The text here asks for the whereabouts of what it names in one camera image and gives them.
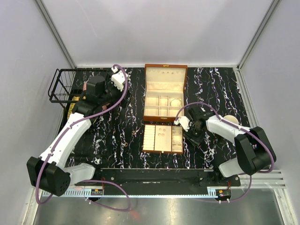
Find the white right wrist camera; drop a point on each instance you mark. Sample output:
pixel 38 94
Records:
pixel 184 122

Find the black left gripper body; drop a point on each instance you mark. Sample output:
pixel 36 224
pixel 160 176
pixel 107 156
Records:
pixel 112 93

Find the pink patterned ceramic bowl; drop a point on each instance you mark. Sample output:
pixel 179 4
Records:
pixel 84 87

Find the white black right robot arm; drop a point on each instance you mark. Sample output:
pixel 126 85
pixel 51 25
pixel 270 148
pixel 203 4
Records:
pixel 254 152

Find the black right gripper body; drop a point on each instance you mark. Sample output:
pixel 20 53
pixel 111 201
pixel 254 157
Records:
pixel 194 128

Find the black wire dish rack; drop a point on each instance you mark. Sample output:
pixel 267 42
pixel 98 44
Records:
pixel 68 83

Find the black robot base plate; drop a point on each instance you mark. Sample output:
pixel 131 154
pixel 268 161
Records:
pixel 166 181

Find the brown leather jewelry box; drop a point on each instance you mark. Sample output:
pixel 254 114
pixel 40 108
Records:
pixel 164 92

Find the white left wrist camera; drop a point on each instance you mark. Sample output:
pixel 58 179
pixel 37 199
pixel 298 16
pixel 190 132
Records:
pixel 118 79

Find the brown jewelry tray insert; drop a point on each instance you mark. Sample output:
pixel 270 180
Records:
pixel 163 139

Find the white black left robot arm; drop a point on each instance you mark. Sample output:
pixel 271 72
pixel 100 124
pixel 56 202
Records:
pixel 48 171

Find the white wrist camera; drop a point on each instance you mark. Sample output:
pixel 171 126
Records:
pixel 184 122
pixel 118 79

